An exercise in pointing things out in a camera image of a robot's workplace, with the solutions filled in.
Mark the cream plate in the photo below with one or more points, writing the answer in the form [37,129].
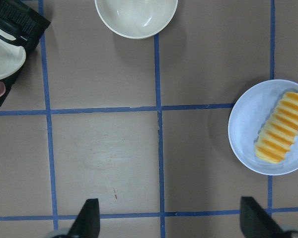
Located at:
[12,56]

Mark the yellow striped bread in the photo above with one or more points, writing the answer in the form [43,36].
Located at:
[279,131]

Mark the white ceramic bowl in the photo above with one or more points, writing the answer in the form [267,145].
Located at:
[136,19]

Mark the black plate rack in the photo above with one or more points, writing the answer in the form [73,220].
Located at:
[27,25]

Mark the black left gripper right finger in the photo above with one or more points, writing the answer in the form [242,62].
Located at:
[255,222]

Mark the blue plate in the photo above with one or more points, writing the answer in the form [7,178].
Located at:
[247,117]

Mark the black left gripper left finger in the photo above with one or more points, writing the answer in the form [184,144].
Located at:
[87,223]

